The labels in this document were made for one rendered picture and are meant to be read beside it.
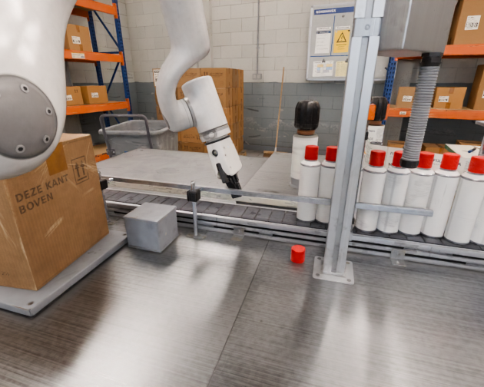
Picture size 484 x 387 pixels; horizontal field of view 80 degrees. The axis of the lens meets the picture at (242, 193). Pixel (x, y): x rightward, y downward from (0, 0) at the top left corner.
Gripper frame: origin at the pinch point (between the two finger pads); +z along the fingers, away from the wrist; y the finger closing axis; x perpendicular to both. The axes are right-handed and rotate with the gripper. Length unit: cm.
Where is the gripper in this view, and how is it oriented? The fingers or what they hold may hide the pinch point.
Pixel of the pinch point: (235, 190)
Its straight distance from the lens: 83.8
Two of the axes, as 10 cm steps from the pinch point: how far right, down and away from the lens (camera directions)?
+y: 2.9, -3.5, 8.9
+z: 3.3, 9.1, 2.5
